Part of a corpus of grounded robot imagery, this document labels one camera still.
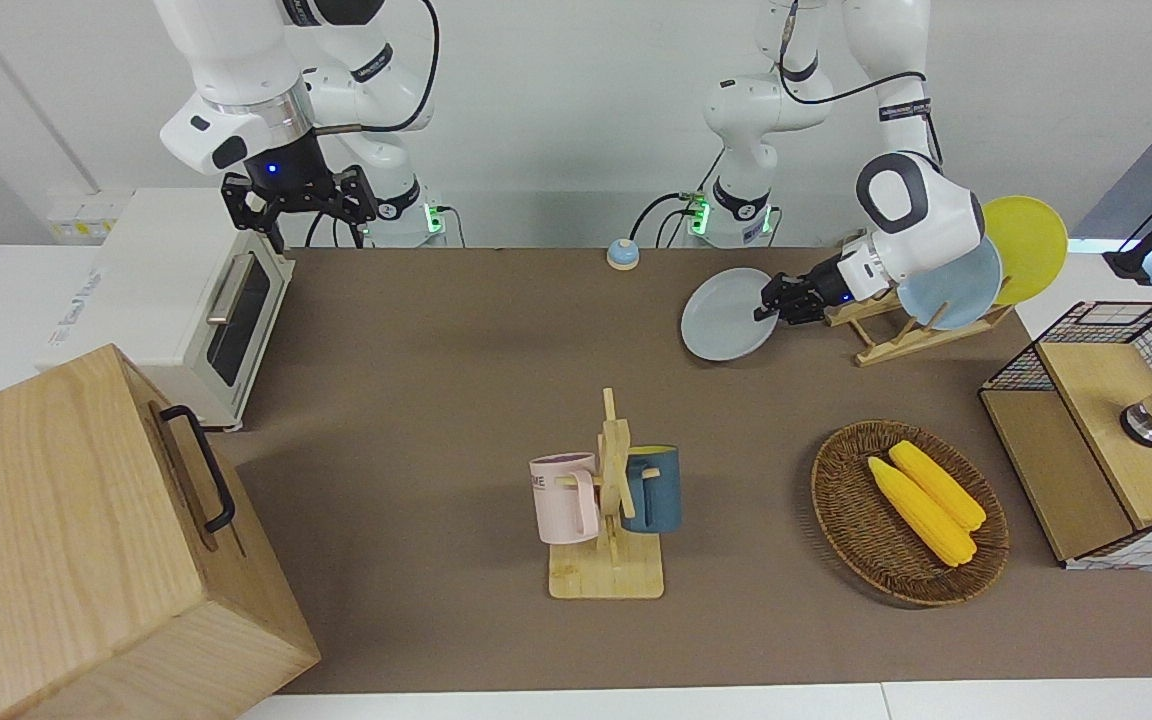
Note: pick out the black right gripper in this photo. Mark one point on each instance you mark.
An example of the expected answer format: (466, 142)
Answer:
(301, 195)

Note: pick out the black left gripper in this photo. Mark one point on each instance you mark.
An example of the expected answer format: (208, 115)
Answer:
(816, 295)

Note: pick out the gray plate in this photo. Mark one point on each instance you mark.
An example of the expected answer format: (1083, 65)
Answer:
(721, 320)

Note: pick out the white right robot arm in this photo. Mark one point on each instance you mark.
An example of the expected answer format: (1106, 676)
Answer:
(236, 60)

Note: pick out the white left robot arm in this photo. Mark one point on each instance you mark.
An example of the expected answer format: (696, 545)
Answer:
(921, 215)

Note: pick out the wooden plate rack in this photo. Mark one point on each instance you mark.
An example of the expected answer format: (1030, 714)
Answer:
(916, 345)

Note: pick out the light blue plate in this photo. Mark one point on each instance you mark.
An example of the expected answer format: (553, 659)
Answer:
(956, 290)

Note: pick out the yellow plate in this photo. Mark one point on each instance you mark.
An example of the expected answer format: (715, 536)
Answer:
(1031, 245)

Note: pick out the small blue dome bell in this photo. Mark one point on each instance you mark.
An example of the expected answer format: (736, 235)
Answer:
(622, 256)

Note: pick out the white toaster oven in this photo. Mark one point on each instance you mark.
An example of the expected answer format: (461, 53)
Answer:
(156, 270)

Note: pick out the dark blue mug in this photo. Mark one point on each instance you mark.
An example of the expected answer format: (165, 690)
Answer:
(658, 495)

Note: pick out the brown wicker basket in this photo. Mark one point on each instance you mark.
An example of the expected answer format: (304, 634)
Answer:
(856, 520)

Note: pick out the yellow corn cob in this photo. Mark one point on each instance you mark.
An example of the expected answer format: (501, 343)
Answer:
(921, 515)
(941, 485)

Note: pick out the pink mug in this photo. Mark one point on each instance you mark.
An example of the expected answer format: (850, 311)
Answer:
(561, 505)

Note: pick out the wooden mug tree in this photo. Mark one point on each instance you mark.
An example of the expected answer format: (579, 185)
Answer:
(606, 575)

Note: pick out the wooden cabinet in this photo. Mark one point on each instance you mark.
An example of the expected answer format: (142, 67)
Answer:
(56, 560)

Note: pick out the white wall socket strip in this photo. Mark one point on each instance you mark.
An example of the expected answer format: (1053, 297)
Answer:
(76, 228)

